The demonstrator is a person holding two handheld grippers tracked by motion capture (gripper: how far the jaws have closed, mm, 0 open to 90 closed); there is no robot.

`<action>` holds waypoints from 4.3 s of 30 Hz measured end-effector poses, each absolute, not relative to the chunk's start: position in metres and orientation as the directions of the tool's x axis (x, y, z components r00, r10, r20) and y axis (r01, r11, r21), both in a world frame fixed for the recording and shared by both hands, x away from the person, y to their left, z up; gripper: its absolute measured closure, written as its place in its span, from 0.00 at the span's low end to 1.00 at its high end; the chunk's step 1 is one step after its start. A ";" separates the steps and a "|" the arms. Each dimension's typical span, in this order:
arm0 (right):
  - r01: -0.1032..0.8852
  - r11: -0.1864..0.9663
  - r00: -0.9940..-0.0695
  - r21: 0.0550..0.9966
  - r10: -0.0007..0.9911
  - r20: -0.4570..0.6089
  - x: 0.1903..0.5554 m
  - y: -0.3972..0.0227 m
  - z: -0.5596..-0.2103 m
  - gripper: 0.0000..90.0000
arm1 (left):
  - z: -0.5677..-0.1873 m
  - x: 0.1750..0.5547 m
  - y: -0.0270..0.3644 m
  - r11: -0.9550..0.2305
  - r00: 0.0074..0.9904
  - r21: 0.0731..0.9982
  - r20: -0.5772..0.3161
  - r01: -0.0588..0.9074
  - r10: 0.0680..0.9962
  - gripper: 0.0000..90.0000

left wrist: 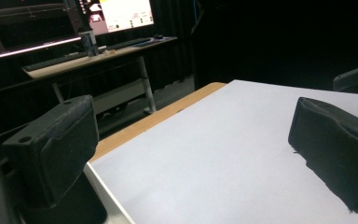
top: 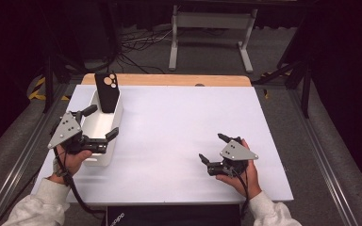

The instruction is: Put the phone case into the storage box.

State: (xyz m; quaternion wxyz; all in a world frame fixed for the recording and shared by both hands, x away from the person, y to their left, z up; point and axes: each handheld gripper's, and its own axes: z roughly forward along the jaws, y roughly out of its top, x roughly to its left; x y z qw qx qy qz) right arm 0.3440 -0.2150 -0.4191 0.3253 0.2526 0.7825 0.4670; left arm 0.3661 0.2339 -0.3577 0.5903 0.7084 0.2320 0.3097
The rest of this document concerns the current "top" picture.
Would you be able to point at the white metal stand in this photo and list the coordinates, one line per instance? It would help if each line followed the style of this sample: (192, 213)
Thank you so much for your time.
(213, 20)

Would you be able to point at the black box with white print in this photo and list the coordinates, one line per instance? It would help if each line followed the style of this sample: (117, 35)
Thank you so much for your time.
(172, 216)

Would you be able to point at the black tripod stand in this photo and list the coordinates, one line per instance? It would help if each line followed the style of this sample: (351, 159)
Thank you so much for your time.
(298, 69)
(55, 72)

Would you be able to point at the white plastic box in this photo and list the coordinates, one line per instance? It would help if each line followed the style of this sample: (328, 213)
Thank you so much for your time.
(99, 125)

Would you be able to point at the person's right hand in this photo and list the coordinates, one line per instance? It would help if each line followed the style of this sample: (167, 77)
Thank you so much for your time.
(252, 179)

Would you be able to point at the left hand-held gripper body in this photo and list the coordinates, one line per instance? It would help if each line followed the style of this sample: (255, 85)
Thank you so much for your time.
(66, 132)

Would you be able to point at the yellow black hazard tape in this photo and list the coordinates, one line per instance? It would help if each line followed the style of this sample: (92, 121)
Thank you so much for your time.
(37, 91)

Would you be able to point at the aluminium floor rail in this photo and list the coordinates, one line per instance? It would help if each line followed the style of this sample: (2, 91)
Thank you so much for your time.
(323, 157)
(19, 157)

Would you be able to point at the person's left hand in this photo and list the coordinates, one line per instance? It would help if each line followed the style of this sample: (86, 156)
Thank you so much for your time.
(70, 163)

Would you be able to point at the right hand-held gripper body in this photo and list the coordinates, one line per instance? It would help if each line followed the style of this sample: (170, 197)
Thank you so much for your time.
(235, 152)

